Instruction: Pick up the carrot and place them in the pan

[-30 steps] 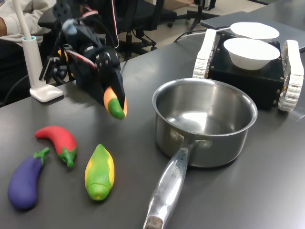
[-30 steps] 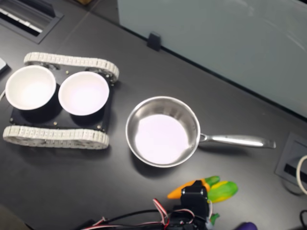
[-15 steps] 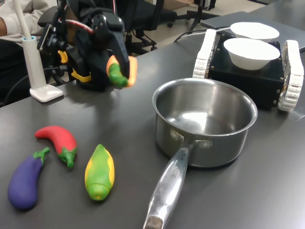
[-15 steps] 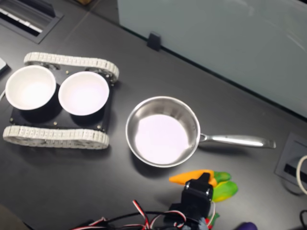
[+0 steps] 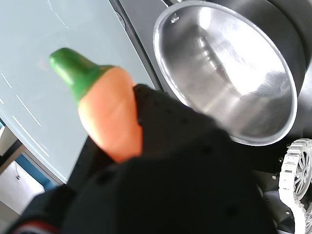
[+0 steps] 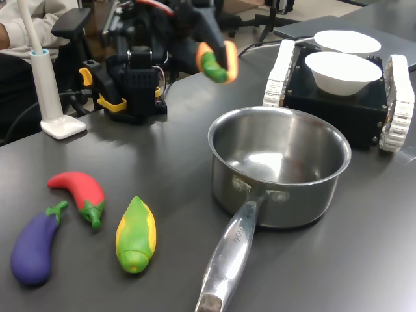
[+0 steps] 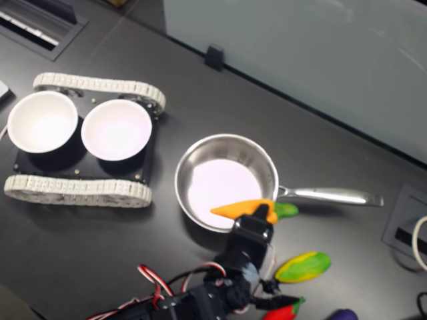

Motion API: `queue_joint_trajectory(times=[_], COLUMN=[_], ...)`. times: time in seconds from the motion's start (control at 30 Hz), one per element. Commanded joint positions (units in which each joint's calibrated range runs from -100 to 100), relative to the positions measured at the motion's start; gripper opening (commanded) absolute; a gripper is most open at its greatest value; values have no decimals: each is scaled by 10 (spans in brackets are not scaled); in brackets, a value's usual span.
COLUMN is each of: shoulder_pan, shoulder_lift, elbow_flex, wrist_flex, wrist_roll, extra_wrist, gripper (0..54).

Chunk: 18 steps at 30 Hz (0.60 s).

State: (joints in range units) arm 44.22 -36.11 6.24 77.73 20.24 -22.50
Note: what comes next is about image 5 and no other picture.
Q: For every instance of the orange toy carrot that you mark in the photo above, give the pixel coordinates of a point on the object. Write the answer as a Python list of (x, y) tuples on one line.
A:
[(107, 114)]

